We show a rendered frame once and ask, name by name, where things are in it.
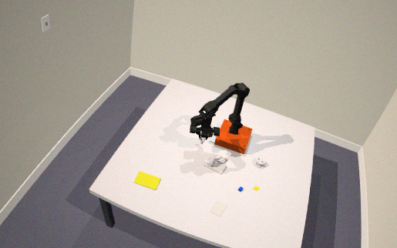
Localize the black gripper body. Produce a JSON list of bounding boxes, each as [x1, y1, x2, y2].
[[190, 124, 220, 136]]

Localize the yellow flat plate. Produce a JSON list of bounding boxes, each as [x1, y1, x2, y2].
[[134, 171, 161, 190]]

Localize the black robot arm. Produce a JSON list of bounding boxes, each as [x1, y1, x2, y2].
[[190, 82, 250, 138]]

